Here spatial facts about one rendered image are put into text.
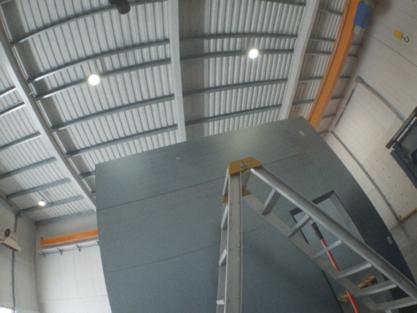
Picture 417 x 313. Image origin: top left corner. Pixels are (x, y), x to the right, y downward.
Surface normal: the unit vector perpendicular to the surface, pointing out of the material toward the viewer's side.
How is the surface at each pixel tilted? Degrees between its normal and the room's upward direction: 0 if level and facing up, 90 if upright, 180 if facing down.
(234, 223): 88
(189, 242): 90
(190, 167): 90
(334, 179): 90
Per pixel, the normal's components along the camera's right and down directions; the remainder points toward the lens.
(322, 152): 0.03, -0.64
